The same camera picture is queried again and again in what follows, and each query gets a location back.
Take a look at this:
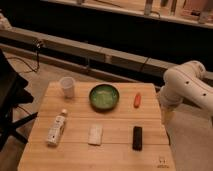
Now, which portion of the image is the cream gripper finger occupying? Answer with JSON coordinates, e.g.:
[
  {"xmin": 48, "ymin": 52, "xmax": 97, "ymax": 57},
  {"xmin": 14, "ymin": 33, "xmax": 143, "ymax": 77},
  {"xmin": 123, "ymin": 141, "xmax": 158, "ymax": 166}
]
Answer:
[{"xmin": 164, "ymin": 109, "xmax": 174, "ymax": 125}]

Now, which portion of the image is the white ceramic cup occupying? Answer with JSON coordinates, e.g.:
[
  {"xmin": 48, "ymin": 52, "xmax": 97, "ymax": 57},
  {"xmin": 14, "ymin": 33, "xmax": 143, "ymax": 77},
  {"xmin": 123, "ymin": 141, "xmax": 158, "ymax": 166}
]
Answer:
[{"xmin": 59, "ymin": 77, "xmax": 75, "ymax": 98}]

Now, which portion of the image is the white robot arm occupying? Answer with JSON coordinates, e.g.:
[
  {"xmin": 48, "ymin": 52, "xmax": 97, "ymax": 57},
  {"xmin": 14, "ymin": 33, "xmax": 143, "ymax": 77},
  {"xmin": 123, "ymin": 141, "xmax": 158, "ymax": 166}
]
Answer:
[{"xmin": 158, "ymin": 61, "xmax": 213, "ymax": 125}]

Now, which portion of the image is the orange carrot toy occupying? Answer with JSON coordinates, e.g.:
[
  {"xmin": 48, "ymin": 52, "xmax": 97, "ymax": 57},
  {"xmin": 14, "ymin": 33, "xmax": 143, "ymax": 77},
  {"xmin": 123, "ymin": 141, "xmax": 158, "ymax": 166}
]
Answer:
[{"xmin": 134, "ymin": 93, "xmax": 141, "ymax": 108}]

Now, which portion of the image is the black rectangular remote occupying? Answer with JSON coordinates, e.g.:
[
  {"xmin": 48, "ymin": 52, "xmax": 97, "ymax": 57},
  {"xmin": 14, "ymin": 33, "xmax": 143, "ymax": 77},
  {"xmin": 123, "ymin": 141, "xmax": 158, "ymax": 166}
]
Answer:
[{"xmin": 132, "ymin": 126, "xmax": 142, "ymax": 151}]

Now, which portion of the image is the green bowl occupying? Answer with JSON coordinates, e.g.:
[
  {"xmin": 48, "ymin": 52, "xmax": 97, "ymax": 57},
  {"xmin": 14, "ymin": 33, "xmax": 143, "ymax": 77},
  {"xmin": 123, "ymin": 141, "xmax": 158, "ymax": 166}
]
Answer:
[{"xmin": 89, "ymin": 84, "xmax": 120, "ymax": 111}]

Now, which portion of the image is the white sponge block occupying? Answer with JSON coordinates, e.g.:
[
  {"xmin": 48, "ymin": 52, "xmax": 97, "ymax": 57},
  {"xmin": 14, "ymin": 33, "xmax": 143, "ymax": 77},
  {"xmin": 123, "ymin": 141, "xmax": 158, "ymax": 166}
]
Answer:
[{"xmin": 88, "ymin": 124, "xmax": 103, "ymax": 145}]

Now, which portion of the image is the white plastic bottle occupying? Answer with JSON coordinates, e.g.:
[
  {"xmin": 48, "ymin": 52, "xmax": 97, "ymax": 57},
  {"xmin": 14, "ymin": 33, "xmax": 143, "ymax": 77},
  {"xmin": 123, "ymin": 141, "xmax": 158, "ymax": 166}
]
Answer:
[{"xmin": 46, "ymin": 109, "xmax": 68, "ymax": 146}]

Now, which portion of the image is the black chair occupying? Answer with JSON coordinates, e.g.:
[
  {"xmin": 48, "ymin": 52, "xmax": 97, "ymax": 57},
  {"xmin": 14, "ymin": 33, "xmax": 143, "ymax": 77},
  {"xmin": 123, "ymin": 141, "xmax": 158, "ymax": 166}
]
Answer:
[{"xmin": 0, "ymin": 49, "xmax": 37, "ymax": 151}]

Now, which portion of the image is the black cable on floor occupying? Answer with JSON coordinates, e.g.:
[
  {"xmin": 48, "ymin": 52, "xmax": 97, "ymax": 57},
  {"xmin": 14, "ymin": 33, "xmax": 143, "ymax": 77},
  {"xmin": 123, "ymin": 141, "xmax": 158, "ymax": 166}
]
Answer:
[{"xmin": 6, "ymin": 39, "xmax": 44, "ymax": 74}]

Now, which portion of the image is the long grey floor rail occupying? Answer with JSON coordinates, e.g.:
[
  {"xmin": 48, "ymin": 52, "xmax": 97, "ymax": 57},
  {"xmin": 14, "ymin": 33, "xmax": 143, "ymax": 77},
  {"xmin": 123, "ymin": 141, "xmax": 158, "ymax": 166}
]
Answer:
[{"xmin": 0, "ymin": 27, "xmax": 213, "ymax": 88}]

